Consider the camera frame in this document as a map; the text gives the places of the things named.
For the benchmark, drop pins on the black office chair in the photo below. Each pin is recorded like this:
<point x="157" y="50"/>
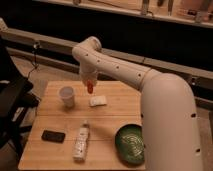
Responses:
<point x="15" y="100"/>

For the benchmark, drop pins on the green patterned plate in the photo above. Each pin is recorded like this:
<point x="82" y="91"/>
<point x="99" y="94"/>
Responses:
<point x="129" y="144"/>

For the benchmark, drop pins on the white folded napkin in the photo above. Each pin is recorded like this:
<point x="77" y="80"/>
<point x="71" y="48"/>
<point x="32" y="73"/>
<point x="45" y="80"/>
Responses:
<point x="97" y="101"/>

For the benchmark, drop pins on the white plastic bottle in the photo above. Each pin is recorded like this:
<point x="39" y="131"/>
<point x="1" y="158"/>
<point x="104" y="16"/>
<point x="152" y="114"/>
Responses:
<point x="81" y="142"/>

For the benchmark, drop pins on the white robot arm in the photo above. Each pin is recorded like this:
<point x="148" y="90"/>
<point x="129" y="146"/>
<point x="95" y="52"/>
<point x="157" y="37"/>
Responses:
<point x="167" y="107"/>

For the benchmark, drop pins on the black smartphone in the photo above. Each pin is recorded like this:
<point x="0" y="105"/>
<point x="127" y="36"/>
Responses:
<point x="52" y="136"/>

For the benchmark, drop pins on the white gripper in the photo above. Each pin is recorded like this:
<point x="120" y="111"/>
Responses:
<point x="88" y="74"/>

